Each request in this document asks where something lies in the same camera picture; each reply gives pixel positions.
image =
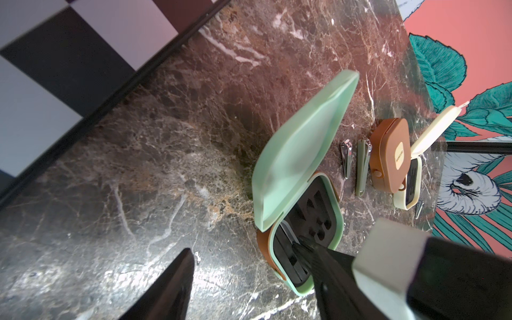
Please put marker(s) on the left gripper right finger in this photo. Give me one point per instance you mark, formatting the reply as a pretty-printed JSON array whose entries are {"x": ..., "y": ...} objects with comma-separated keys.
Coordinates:
[{"x": 337, "y": 294}]

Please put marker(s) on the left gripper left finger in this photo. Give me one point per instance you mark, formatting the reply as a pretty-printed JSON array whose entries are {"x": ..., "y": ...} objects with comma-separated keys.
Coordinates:
[{"x": 169, "y": 296}]

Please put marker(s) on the brown clipper case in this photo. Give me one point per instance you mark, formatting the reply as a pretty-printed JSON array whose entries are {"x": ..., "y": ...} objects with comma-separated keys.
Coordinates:
[{"x": 390, "y": 157}]

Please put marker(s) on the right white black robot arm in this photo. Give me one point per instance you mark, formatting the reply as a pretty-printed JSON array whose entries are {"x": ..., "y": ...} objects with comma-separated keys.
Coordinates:
[{"x": 454, "y": 281}]

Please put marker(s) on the mint green clipper case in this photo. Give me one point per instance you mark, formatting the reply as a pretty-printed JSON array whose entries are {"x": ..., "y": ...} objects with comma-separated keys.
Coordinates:
[{"x": 287, "y": 185}]

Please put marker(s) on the green large nail clipper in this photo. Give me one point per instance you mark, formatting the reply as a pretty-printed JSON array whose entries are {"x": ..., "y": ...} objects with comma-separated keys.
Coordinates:
[{"x": 346, "y": 149}]

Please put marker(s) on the black white checkerboard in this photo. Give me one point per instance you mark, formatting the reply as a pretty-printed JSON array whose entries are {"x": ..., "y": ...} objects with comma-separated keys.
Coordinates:
[{"x": 65, "y": 64}]

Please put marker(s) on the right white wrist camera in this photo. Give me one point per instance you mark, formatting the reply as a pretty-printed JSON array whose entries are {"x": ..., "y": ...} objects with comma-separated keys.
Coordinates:
[{"x": 386, "y": 265}]

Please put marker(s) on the right black frame post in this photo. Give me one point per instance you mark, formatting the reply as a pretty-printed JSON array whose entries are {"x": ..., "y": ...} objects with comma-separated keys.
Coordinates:
[{"x": 479, "y": 147}]

